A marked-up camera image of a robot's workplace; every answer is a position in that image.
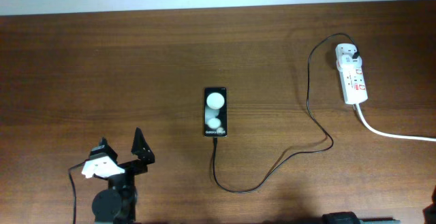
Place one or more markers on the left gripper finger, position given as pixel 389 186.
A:
pixel 103 149
pixel 141 149

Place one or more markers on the white USB charger adapter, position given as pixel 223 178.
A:
pixel 348 57

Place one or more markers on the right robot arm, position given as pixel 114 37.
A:
pixel 351 218

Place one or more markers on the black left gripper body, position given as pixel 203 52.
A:
pixel 125 182

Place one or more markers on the white power strip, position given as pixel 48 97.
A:
pixel 352 82

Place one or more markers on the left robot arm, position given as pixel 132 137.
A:
pixel 117 203

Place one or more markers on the black Samsung flip phone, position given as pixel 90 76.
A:
pixel 215 112

